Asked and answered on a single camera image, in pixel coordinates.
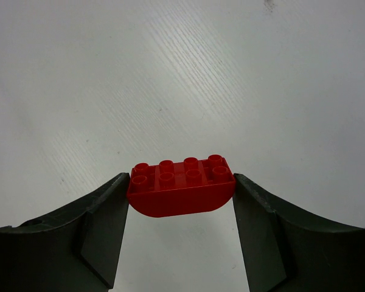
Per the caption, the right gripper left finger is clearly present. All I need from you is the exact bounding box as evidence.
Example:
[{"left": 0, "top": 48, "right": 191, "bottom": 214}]
[{"left": 0, "top": 173, "right": 130, "bottom": 291}]

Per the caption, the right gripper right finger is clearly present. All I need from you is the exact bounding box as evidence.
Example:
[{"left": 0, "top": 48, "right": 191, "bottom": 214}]
[{"left": 233, "top": 174, "right": 365, "bottom": 291}]

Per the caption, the red curved lego brick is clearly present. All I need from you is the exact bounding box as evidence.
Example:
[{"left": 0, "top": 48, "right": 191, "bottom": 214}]
[{"left": 127, "top": 155, "right": 236, "bottom": 218}]

